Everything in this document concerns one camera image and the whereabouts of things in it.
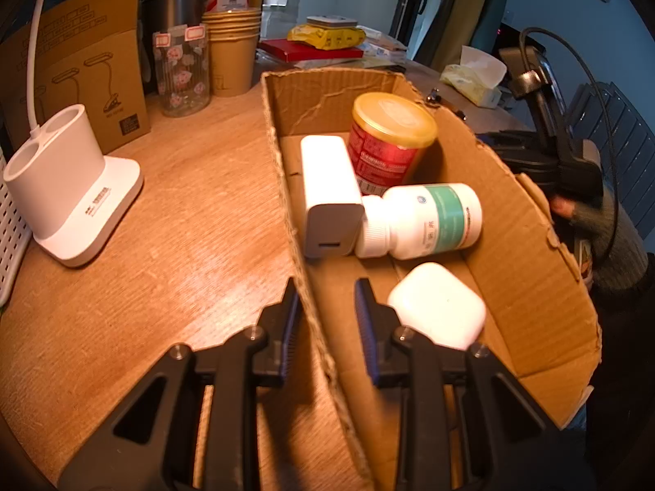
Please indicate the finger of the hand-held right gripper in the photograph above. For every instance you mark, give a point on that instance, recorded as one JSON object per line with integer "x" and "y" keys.
{"x": 527, "y": 163}

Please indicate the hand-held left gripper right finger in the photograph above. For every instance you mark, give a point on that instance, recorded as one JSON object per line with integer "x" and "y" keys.
{"x": 366, "y": 337}

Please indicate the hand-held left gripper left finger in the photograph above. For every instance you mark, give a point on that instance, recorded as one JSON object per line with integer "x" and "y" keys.
{"x": 290, "y": 337}

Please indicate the white earbuds case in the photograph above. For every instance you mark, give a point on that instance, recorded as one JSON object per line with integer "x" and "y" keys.
{"x": 440, "y": 302}

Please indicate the white pill bottle green label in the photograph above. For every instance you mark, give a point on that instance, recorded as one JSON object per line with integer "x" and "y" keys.
{"x": 445, "y": 215}

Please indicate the brown cardboard box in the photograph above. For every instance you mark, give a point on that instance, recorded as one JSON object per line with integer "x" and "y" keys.
{"x": 511, "y": 266}

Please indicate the metal key bunch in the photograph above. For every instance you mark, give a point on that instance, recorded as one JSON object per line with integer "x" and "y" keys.
{"x": 433, "y": 96}

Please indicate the red jar yellow lid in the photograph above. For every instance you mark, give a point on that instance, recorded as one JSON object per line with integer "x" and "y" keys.
{"x": 384, "y": 153}

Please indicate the white power bank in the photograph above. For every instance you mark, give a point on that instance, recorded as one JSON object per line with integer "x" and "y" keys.
{"x": 327, "y": 179}

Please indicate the person's right forearm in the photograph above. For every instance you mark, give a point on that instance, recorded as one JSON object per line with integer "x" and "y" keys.
{"x": 627, "y": 271}

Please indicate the person's right hand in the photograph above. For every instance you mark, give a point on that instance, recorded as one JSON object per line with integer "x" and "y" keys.
{"x": 564, "y": 208}

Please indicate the grey slatted headboard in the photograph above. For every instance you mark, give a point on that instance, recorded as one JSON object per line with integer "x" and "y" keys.
{"x": 634, "y": 138}

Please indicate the pale yellow tissue pack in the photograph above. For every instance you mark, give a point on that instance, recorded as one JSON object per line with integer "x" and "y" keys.
{"x": 478, "y": 69}

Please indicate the black television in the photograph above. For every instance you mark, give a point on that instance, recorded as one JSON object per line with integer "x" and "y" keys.
{"x": 509, "y": 36}

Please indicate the yellow curtain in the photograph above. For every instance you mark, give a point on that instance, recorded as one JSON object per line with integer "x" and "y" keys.
{"x": 460, "y": 10}

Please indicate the white packets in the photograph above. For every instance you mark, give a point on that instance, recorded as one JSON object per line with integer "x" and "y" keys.
{"x": 381, "y": 46}

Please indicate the yellow wet wipes packet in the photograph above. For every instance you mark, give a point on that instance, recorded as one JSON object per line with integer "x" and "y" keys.
{"x": 327, "y": 37}

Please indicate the flat grey box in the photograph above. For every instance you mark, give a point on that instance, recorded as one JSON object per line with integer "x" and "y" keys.
{"x": 330, "y": 21}

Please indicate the white desk lamp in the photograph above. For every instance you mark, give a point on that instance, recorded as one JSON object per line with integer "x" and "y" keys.
{"x": 77, "y": 199}

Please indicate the red book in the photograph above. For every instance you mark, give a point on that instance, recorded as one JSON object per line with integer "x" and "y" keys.
{"x": 291, "y": 50}

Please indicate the stack of brown paper cups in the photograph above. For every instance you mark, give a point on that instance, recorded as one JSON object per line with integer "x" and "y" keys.
{"x": 233, "y": 64}

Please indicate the floral glass cup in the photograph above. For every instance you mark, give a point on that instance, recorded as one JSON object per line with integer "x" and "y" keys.
{"x": 181, "y": 79}

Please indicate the white perforated basket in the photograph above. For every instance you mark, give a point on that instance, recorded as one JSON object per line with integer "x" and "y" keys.
{"x": 13, "y": 245}

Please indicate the brown lamp carton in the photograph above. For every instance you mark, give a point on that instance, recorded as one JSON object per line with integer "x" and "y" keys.
{"x": 92, "y": 56}

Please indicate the steel thermos mug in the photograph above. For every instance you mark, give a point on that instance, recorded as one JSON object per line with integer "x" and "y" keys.
{"x": 174, "y": 13}

